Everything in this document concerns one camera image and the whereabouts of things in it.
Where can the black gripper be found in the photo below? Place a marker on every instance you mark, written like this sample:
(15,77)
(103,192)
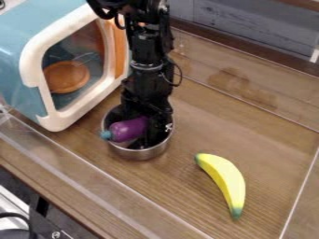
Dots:
(145,90)

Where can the purple toy eggplant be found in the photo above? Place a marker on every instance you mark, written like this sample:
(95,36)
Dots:
(125,130)

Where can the silver pot with handle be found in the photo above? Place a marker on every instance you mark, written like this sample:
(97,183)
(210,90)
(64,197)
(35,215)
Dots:
(133,149)

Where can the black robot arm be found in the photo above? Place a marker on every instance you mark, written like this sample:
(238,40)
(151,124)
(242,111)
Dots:
(144,20)

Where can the orange plate inside microwave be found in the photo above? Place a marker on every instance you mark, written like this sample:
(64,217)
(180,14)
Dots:
(65,76)

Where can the blue toy microwave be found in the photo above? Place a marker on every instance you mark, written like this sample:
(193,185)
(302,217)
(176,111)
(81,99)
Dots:
(44,32)

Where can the yellow toy banana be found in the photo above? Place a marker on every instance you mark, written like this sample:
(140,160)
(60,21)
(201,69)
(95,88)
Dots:
(228,179)

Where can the clear acrylic barrier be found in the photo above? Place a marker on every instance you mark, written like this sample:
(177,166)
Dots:
(121,199)

